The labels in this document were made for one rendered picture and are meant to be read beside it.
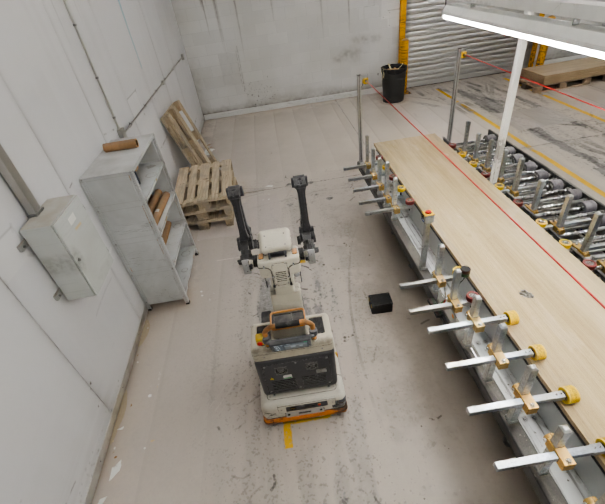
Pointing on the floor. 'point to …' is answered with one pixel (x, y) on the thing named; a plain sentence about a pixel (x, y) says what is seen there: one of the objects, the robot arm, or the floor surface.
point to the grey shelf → (175, 278)
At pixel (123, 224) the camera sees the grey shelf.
